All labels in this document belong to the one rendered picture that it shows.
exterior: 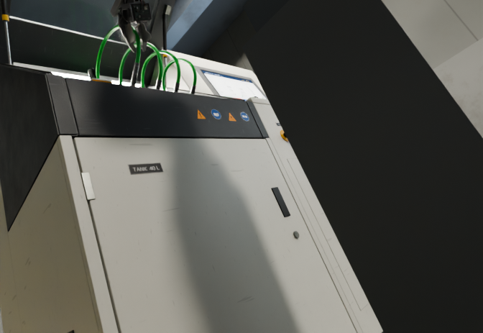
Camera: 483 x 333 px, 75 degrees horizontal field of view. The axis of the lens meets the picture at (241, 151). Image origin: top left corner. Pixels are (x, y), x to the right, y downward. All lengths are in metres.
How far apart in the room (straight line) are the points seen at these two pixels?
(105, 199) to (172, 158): 0.21
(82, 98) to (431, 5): 3.13
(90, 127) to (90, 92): 0.10
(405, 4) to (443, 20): 0.37
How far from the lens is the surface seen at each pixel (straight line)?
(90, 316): 0.68
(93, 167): 0.73
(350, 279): 1.16
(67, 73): 1.58
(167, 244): 0.72
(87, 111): 0.80
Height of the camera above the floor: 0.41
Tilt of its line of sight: 19 degrees up
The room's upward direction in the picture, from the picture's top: 24 degrees counter-clockwise
